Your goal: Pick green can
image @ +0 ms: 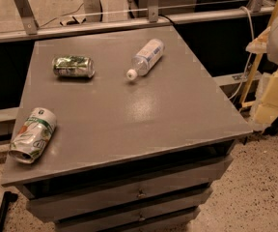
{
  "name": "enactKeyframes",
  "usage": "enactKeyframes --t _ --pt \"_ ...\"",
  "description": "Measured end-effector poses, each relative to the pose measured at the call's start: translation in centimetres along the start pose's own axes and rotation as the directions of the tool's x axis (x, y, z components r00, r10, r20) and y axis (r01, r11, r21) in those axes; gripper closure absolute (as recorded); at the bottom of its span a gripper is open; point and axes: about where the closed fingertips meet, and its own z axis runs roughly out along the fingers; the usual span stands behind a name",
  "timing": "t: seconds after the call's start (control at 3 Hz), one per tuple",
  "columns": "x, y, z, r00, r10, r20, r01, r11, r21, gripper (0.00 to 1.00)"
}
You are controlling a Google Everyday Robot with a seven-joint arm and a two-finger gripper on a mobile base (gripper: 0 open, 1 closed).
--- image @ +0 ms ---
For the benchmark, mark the green soda can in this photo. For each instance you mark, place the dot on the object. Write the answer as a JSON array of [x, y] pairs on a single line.
[[73, 66]]

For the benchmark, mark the white green crushed can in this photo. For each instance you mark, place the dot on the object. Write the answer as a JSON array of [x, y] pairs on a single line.
[[33, 136]]

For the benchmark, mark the grey drawer cabinet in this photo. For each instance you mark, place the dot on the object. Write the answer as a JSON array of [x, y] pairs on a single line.
[[110, 128]]

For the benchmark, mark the clear plastic water bottle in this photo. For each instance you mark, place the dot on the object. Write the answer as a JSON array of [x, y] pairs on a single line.
[[143, 61]]

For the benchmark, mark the bottom grey drawer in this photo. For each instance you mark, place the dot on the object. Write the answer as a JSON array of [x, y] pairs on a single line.
[[159, 222]]

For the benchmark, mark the grey drawer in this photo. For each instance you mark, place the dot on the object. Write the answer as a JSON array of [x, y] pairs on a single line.
[[159, 222], [137, 211], [79, 203]]

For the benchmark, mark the top grey drawer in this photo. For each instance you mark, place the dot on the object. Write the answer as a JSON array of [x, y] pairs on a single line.
[[79, 203]]

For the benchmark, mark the middle grey drawer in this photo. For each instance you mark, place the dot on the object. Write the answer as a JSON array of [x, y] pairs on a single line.
[[137, 211]]

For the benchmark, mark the yellow foam block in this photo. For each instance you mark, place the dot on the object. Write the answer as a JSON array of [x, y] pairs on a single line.
[[265, 108]]

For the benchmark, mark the black stand leg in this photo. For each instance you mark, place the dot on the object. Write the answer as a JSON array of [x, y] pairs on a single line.
[[8, 198]]

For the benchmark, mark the metal railing frame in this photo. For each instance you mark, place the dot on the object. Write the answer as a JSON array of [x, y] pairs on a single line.
[[52, 15]]

